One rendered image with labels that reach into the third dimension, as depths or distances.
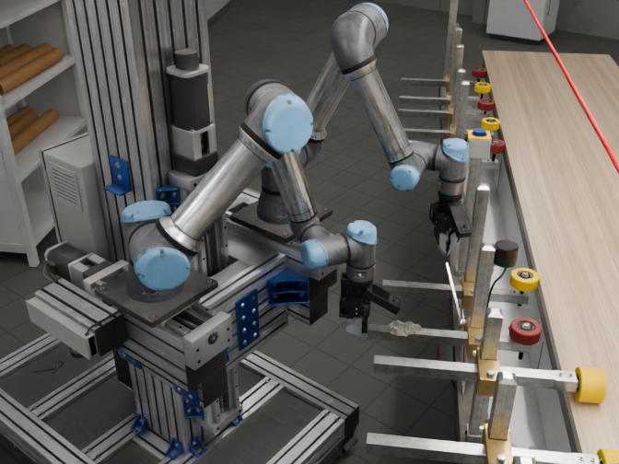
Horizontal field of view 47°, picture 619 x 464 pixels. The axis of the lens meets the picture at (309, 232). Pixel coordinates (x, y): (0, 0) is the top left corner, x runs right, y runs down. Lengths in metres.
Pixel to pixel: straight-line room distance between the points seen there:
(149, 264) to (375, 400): 1.63
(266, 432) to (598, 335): 1.19
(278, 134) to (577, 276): 1.09
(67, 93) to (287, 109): 3.14
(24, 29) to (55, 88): 0.37
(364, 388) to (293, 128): 1.73
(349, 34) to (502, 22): 6.33
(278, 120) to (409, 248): 2.56
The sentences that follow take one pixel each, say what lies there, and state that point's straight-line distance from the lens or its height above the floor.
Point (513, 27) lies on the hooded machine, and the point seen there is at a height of 0.16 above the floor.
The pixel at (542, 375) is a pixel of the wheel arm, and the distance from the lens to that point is 1.74.
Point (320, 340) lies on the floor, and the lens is 3.28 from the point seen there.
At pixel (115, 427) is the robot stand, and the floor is 0.23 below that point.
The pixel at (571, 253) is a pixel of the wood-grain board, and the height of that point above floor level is 0.90.
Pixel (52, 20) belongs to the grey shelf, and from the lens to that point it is 4.44.
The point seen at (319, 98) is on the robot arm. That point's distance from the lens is 2.06.
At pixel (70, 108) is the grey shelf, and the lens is 4.58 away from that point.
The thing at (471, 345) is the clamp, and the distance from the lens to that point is 1.94.
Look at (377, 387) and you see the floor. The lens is 3.06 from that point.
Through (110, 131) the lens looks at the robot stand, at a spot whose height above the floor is 1.35.
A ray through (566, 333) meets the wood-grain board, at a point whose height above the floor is 0.90.
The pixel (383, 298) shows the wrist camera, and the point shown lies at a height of 0.98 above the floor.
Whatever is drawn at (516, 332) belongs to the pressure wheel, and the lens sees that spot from 1.94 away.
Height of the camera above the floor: 2.06
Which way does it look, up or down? 30 degrees down
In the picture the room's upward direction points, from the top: straight up
